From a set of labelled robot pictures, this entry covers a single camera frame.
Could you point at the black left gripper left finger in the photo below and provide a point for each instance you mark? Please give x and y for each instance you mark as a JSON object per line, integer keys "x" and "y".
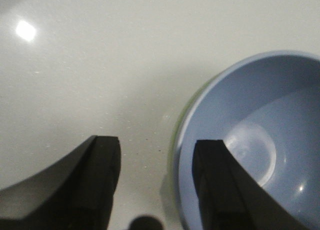
{"x": 74, "y": 193}

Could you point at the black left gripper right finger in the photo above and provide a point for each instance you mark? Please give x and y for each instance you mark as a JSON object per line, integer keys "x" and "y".
{"x": 230, "y": 199}

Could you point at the blue plastic bowl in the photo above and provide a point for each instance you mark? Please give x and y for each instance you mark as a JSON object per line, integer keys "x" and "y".
{"x": 266, "y": 110}

